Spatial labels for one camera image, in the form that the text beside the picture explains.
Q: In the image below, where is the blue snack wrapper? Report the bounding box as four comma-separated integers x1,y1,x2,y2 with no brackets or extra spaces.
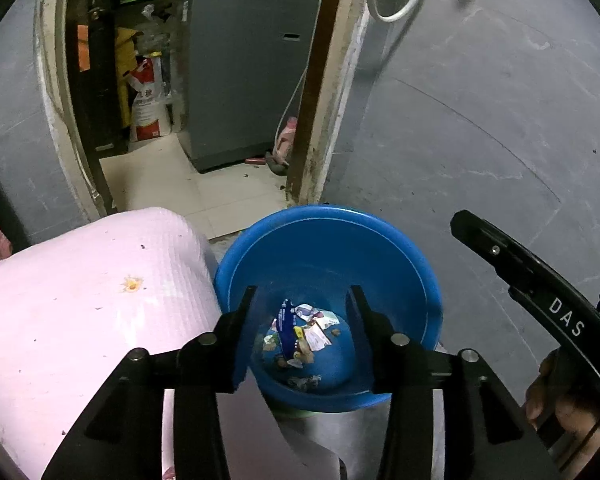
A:
276,299,297,361

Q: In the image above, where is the white yellow wrapper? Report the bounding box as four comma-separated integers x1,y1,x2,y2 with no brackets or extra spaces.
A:
294,304,340,352

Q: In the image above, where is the right hand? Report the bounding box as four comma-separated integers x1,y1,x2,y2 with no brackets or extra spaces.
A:
523,349,600,441

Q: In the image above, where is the blue plastic bucket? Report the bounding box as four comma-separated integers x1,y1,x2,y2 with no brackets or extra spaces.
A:
214,205,443,413

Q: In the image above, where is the pink bottle on floor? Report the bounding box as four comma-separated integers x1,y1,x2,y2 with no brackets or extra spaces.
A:
273,117,298,166

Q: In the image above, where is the grey washing machine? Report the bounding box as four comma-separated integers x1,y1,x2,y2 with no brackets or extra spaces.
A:
173,0,320,174

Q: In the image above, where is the wooden door frame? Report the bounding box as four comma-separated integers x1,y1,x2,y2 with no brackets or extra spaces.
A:
34,0,370,222

